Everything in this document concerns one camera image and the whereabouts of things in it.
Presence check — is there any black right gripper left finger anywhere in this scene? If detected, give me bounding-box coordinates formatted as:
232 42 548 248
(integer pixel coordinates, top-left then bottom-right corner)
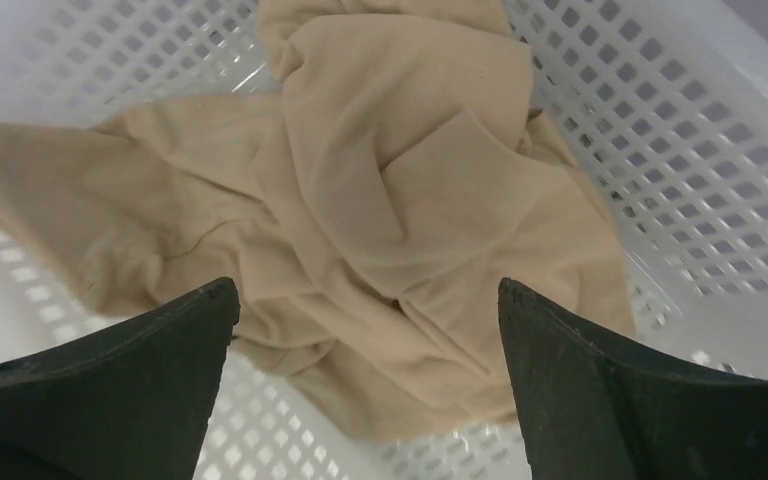
0 278 240 479

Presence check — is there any beige t shirt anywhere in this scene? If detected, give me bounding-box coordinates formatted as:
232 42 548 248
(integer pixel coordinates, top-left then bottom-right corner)
0 1 635 441

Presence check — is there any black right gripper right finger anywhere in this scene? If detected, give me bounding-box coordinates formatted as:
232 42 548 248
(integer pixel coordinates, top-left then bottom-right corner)
498 278 768 479

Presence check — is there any white plastic laundry basket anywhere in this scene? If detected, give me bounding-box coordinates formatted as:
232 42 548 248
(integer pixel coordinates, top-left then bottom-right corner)
0 1 768 479

